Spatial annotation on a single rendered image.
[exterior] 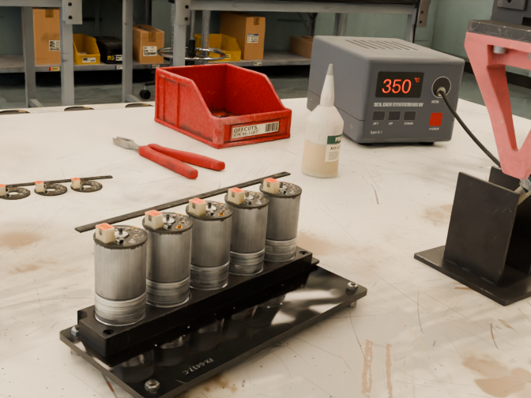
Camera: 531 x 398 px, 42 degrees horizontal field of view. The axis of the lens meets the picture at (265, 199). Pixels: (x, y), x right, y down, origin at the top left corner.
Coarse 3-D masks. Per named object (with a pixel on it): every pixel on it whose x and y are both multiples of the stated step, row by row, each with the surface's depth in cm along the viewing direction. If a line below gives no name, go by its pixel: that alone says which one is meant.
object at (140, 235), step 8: (128, 232) 33; (136, 232) 33; (144, 232) 33; (96, 240) 31; (120, 240) 31; (128, 240) 32; (136, 240) 32; (144, 240) 32; (112, 248) 31; (120, 248) 31; (128, 248) 31
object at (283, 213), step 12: (276, 204) 39; (288, 204) 39; (276, 216) 39; (288, 216) 40; (276, 228) 40; (288, 228) 40; (276, 240) 40; (288, 240) 40; (276, 252) 40; (288, 252) 40
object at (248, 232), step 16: (240, 208) 37; (256, 208) 37; (240, 224) 37; (256, 224) 38; (240, 240) 38; (256, 240) 38; (240, 256) 38; (256, 256) 38; (240, 272) 38; (256, 272) 39
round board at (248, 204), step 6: (252, 192) 39; (258, 198) 38; (264, 198) 38; (228, 204) 37; (234, 204) 37; (240, 204) 37; (246, 204) 37; (252, 204) 37; (258, 204) 37; (264, 204) 37
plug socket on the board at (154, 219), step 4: (148, 212) 33; (152, 212) 33; (156, 212) 33; (160, 212) 33; (148, 216) 33; (152, 216) 33; (156, 216) 33; (160, 216) 33; (148, 220) 33; (152, 220) 33; (156, 220) 33; (160, 220) 33; (148, 224) 33; (152, 224) 33; (156, 224) 33; (160, 224) 33
